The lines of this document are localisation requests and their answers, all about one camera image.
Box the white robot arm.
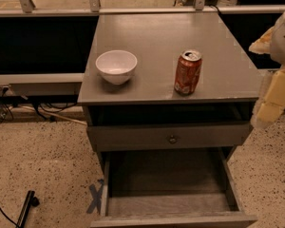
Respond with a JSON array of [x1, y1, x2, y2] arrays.
[[249, 11, 285, 128]]

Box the black floor cable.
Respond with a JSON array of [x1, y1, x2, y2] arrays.
[[0, 199, 19, 228]]

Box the blue tape cross mark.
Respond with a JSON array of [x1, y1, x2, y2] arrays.
[[86, 179, 105, 214]]

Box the white ceramic bowl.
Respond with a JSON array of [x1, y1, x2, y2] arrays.
[[95, 50, 138, 85]]

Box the closed grey top drawer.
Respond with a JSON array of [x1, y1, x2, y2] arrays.
[[87, 123, 252, 152]]

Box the grey wooden drawer cabinet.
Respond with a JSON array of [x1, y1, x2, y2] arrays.
[[79, 12, 261, 228]]

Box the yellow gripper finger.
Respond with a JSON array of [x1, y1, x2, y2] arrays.
[[251, 66, 285, 128], [249, 28, 274, 54]]

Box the open grey middle drawer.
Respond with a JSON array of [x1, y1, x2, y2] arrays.
[[91, 148, 257, 228]]

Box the black bar on floor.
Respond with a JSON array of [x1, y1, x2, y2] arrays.
[[16, 190, 40, 228]]

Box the round metal drawer knob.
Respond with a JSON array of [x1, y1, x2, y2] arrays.
[[168, 135, 178, 144]]

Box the red coke can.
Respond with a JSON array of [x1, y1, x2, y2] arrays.
[[174, 49, 202, 95]]

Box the black cables under railing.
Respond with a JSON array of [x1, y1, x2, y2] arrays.
[[0, 85, 79, 124]]

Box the metal railing frame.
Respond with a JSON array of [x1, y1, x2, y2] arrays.
[[0, 0, 285, 97]]

